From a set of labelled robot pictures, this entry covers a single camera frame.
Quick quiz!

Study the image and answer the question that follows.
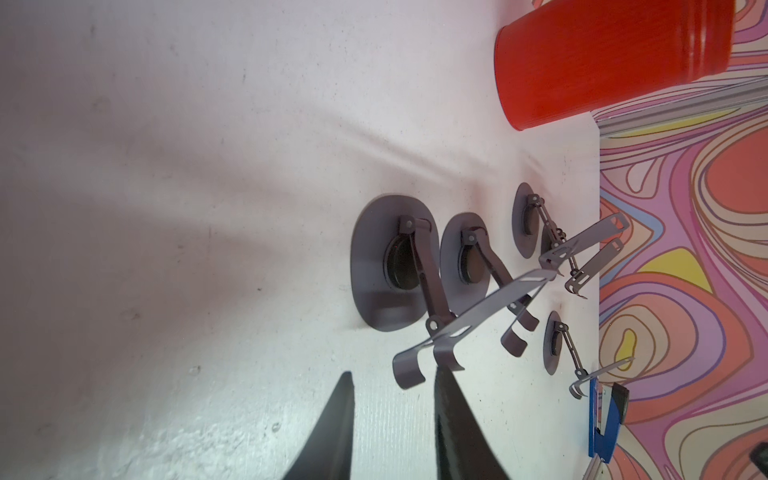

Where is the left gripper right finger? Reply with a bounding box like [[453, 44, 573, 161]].
[[434, 367, 509, 479]]

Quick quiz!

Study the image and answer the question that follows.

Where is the dark grey phone stand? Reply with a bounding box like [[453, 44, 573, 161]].
[[539, 222, 628, 298]]

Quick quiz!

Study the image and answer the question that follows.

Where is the blue stapler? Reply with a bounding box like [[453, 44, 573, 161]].
[[588, 379, 630, 464]]

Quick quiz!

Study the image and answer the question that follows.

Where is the red pen cup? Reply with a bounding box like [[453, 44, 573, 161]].
[[493, 0, 736, 131]]

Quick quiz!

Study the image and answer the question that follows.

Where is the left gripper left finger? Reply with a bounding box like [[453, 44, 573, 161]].
[[284, 371, 355, 479]]

